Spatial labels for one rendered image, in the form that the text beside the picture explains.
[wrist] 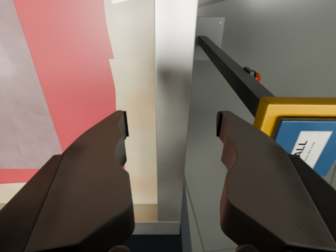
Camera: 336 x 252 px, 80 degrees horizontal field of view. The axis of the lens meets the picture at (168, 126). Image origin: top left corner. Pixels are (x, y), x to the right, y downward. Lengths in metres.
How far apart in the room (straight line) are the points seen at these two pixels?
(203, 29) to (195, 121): 0.58
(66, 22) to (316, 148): 0.35
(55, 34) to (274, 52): 1.23
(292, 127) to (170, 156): 0.16
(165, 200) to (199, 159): 1.29
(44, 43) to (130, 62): 0.09
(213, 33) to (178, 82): 1.01
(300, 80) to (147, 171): 1.30
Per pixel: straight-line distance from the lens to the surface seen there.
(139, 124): 0.28
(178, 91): 0.22
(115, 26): 0.24
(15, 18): 0.28
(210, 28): 1.21
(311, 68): 1.51
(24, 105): 0.32
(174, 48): 0.20
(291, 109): 0.31
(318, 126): 0.33
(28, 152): 0.37
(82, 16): 0.25
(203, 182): 1.79
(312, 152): 0.35
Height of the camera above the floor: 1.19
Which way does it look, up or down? 58 degrees down
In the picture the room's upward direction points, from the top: 179 degrees clockwise
